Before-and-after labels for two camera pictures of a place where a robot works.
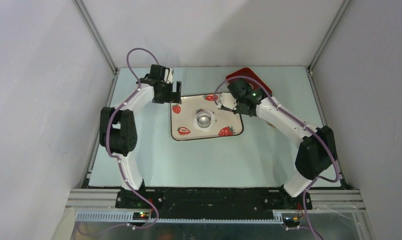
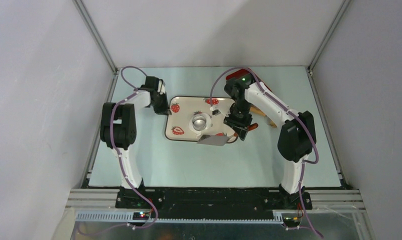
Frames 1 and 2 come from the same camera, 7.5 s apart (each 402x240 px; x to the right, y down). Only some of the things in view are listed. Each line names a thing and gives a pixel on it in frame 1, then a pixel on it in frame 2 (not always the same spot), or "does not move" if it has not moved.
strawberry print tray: [198, 117] does not move
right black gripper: [238, 111] → [240, 127]
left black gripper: [173, 97] → [165, 110]
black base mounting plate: [211, 202] does not move
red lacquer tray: [247, 72] does not move
